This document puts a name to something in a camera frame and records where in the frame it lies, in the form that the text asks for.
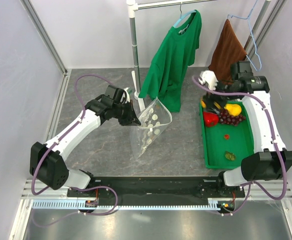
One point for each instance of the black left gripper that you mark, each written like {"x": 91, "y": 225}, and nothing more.
{"x": 131, "y": 118}

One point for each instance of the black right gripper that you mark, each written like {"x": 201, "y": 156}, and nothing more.
{"x": 209, "y": 99}

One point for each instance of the red bell pepper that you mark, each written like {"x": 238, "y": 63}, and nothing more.
{"x": 210, "y": 119}

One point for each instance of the purple grape bunch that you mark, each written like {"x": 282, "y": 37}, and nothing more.
{"x": 225, "y": 118}

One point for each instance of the clear dotted zip top bag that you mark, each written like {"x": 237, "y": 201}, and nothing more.
{"x": 154, "y": 120}

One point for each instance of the orange green mango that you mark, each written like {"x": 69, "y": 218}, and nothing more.
{"x": 203, "y": 104}

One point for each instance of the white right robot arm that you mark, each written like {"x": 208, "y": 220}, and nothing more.
{"x": 270, "y": 160}

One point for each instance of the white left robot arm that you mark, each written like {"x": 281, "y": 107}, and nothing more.
{"x": 47, "y": 160}

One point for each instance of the green plastic tray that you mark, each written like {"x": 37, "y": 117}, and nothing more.
{"x": 241, "y": 142}

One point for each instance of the green t-shirt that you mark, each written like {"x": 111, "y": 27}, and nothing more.
{"x": 169, "y": 65}

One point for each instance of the green leaf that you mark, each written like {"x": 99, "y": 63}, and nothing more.
{"x": 229, "y": 156}

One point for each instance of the brown towel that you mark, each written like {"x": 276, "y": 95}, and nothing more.
{"x": 227, "y": 52}

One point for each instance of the light blue shirt hanger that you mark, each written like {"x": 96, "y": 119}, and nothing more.
{"x": 182, "y": 15}

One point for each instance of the white garment rack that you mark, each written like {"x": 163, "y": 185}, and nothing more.
{"x": 132, "y": 7}

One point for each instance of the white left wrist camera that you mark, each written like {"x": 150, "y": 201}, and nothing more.
{"x": 127, "y": 93}

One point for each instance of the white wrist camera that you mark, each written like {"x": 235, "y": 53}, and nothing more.
{"x": 127, "y": 93}
{"x": 209, "y": 79}

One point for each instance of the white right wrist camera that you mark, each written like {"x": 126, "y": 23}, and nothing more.
{"x": 209, "y": 79}

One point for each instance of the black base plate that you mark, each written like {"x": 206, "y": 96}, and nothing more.
{"x": 157, "y": 188}

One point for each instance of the blue wire hanger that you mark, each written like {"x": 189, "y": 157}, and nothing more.
{"x": 251, "y": 35}

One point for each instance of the slotted cable duct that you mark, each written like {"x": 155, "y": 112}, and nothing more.
{"x": 82, "y": 204}

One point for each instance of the aluminium frame post right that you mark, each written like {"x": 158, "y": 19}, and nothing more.
{"x": 267, "y": 15}

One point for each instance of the aluminium frame post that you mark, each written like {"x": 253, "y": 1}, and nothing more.
{"x": 32, "y": 13}
{"x": 267, "y": 15}

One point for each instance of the aluminium frame post left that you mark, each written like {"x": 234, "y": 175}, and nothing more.
{"x": 32, "y": 13}

